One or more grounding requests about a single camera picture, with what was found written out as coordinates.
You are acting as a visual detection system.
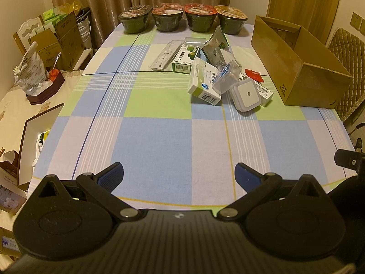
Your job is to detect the white square night light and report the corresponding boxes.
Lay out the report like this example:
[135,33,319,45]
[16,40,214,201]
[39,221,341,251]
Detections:
[230,78,262,112]

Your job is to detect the white and blue medicine box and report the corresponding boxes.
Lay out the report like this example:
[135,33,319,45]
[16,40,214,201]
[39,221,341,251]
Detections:
[187,57,223,107]

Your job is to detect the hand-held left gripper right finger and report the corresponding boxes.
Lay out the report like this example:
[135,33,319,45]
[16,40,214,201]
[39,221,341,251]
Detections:
[217,162,328,221]

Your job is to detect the beige embroidered cloth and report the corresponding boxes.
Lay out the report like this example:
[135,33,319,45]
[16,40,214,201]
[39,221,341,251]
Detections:
[0,69,86,177]

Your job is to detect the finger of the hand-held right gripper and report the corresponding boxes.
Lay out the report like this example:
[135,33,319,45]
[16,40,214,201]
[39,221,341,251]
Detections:
[334,148,365,175]

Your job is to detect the noodle bowl red lid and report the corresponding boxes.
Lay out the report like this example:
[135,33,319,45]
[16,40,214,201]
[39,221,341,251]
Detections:
[184,3,216,32]

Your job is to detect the clear box with white insert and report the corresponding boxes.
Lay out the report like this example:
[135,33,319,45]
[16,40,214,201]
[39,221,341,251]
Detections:
[213,61,240,93]

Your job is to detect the yellow plastic bag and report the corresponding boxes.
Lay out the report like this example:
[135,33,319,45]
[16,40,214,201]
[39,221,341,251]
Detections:
[56,2,82,15]

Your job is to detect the noodle bowl dark brown lid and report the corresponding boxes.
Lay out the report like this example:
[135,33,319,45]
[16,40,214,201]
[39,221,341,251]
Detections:
[118,5,152,34]

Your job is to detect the noodle bowl yellow lid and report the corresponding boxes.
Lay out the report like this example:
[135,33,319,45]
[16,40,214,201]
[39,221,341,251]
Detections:
[214,5,248,36]

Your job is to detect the small white and brown box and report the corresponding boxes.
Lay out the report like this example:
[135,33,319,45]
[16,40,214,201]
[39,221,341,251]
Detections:
[0,150,22,177]

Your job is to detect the noodle bowl reddish brown lid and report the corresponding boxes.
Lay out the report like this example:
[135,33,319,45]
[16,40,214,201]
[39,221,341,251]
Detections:
[151,3,185,32]

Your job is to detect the wooden door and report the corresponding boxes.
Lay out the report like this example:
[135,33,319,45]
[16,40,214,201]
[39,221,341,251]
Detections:
[266,0,343,44]

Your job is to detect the checked tablecloth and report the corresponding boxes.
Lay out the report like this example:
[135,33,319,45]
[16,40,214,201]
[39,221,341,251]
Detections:
[29,23,357,209]

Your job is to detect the tall brown cardboard box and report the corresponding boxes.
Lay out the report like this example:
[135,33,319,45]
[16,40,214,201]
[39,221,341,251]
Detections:
[55,11,85,72]

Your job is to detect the chair with quilted cover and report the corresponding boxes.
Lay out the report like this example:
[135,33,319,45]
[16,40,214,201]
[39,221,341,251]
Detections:
[326,28,365,124]

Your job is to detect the open white gift box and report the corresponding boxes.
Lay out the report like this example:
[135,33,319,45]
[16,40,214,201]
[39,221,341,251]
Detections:
[18,103,65,188]

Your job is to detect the small brown cardboard box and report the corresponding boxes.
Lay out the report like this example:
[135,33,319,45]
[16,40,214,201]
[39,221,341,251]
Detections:
[29,29,62,71]

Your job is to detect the red candy packet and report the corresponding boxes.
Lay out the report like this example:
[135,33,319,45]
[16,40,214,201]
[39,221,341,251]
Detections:
[245,69,264,82]

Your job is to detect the white box with barcode label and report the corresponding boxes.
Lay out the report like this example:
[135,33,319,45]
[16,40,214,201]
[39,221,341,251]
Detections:
[240,73,274,107]

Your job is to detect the white plastic bag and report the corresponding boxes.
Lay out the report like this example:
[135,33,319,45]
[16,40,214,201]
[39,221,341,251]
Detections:
[14,41,48,96]

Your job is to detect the green medicine box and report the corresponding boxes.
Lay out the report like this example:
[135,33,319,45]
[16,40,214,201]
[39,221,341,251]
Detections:
[172,43,205,74]

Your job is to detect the white plastic bucket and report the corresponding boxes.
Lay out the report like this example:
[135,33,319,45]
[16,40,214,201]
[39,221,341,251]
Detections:
[76,9,94,50]

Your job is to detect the white carved chair back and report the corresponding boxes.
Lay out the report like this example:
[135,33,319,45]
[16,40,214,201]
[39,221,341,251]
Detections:
[13,16,47,55]

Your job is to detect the printed paper box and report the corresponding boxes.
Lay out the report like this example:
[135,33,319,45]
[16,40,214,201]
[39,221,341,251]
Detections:
[0,174,28,215]

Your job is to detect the dark red wooden box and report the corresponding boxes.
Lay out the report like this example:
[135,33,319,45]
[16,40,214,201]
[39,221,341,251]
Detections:
[27,71,66,105]

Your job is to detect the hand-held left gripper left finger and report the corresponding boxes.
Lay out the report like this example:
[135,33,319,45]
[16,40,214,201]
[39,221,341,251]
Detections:
[38,161,147,221]

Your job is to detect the green packets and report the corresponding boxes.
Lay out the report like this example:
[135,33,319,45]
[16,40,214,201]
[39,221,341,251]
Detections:
[42,6,64,29]

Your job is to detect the silver foil pouch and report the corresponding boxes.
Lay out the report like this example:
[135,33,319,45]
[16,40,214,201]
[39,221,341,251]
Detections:
[202,25,232,66]

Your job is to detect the white remote control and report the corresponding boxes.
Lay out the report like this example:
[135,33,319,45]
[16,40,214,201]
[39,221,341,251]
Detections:
[151,40,183,72]

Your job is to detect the brown cardboard box container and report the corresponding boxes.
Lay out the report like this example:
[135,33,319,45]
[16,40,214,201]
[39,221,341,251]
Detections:
[251,15,352,109]

